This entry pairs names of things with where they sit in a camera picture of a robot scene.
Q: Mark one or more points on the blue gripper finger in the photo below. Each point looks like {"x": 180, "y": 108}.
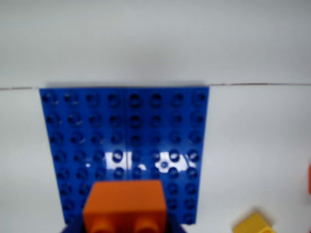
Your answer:
{"x": 73, "y": 227}
{"x": 175, "y": 227}

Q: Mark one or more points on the orange 2x2 toy brick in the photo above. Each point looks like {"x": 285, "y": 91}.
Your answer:
{"x": 125, "y": 201}

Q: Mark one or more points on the yellow 2x2 toy brick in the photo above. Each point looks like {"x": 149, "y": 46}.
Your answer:
{"x": 252, "y": 222}

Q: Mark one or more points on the blue 8x8 studded baseplate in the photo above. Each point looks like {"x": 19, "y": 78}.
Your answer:
{"x": 145, "y": 116}

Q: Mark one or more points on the orange 2x4 toy brick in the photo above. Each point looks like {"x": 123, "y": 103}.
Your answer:
{"x": 309, "y": 179}

